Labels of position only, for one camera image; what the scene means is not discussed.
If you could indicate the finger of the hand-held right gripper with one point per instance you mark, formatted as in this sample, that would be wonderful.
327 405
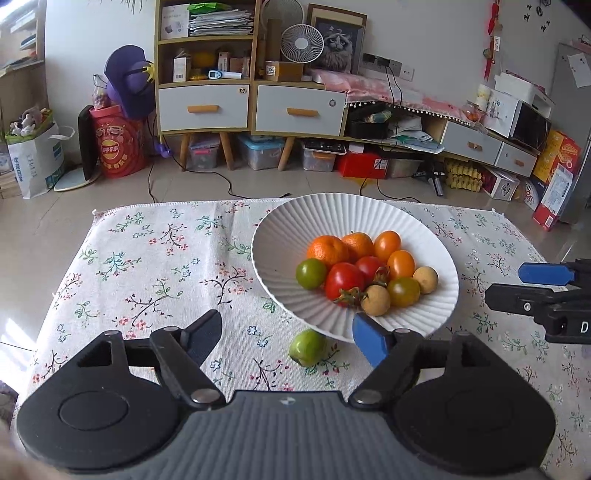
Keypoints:
508 295
545 273

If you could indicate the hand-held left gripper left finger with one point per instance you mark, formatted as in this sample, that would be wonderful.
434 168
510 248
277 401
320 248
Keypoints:
203 334

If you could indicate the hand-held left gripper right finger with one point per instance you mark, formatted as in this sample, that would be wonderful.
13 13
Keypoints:
369 337

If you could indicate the longan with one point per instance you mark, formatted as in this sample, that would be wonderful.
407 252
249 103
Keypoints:
375 300
425 279

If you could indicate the yellow-green tomato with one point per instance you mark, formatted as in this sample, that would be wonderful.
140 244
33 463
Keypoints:
403 291

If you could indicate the large red tomato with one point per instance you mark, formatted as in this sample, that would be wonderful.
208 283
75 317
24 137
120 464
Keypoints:
344 279

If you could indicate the green jujube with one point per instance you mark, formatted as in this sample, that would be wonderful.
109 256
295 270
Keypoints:
307 347

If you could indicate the small red tomato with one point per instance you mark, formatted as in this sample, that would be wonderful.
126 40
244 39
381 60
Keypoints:
369 266

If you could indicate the small orange tomato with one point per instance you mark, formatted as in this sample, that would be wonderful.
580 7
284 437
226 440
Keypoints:
400 264

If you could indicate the green tomato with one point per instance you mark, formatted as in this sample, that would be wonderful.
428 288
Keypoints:
311 273

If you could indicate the large orange tomato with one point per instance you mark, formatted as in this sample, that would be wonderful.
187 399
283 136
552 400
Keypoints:
387 244

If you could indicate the white ribbed plate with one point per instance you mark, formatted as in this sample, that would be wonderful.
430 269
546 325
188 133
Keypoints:
286 230

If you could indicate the white and red box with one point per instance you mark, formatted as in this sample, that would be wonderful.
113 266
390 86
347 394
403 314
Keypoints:
554 196

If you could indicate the floral tablecloth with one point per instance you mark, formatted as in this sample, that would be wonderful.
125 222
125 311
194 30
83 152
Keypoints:
161 267

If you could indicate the mandarin orange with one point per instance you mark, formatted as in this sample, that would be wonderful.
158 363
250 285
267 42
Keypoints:
358 243
328 251

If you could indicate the small white carton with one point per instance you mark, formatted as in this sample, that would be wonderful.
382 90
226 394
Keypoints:
504 184

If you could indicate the orange cardboard box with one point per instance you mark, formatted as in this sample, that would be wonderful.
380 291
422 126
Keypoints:
556 154

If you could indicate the stack of yellow egg cartons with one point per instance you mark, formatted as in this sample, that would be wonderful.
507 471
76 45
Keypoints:
464 175

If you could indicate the grey refrigerator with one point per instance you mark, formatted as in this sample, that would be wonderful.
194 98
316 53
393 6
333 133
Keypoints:
572 138

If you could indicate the microwave oven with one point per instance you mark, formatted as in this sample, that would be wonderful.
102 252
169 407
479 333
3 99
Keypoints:
531 124

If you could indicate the low cabinet white drawers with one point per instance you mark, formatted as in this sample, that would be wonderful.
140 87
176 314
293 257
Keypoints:
471 141

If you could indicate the red flat box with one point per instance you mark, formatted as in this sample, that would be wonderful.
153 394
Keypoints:
362 166

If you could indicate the white box on microwave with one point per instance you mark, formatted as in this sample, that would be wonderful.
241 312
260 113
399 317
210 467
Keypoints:
524 92

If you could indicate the clear storage box orange contents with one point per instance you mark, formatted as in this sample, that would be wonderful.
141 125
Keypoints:
323 159

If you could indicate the pile of papers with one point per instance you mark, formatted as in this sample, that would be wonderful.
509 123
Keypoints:
415 136

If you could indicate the blue lid storage box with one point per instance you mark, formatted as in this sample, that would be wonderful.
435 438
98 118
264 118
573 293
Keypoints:
261 154

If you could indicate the red bucket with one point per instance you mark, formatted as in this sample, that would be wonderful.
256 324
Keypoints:
117 147

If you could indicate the black bag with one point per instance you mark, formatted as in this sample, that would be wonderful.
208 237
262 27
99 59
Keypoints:
367 127

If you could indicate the black panel on stand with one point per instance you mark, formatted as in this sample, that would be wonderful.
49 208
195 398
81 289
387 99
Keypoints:
87 147

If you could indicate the tall wooden shelf cabinet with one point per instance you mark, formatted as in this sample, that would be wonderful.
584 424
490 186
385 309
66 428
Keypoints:
203 106

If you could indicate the wooden cabinet white drawer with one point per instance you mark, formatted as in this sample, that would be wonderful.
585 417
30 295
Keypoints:
300 110

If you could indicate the white paper bag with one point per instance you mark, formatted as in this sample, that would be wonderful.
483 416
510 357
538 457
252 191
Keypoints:
34 159

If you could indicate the pink lace cloth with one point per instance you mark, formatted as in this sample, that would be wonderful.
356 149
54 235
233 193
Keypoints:
369 90

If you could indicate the red hanging ornament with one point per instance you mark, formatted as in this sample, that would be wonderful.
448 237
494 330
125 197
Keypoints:
494 27

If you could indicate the purple hat toy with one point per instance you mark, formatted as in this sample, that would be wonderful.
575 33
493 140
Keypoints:
127 78

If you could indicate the framed cat picture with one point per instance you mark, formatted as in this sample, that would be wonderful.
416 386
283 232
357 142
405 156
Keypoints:
339 41

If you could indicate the white desk fan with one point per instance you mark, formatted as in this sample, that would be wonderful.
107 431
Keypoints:
301 44

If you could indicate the stack of documents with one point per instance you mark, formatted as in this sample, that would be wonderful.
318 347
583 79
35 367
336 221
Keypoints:
221 23

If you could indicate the white box on shelf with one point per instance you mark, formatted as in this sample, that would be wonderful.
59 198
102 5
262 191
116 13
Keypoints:
174 22

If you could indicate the round racket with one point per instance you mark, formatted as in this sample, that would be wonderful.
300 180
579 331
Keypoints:
281 11

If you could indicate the wall power outlet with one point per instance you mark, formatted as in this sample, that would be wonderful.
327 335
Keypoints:
381 64

